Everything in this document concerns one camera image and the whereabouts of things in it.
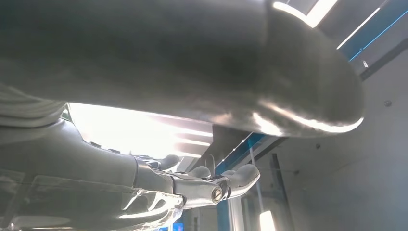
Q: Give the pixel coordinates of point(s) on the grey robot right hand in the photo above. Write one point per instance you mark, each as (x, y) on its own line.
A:
(191, 63)

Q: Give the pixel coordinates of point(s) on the wide bright ceiling light panel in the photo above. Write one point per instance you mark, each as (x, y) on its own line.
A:
(134, 130)

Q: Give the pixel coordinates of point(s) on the long ceiling light bar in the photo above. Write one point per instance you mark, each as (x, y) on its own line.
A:
(314, 12)

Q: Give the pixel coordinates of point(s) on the thin ceiling light strip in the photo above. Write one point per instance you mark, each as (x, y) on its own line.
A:
(358, 28)

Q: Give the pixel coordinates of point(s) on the small rectangular light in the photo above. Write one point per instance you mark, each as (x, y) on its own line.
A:
(267, 221)

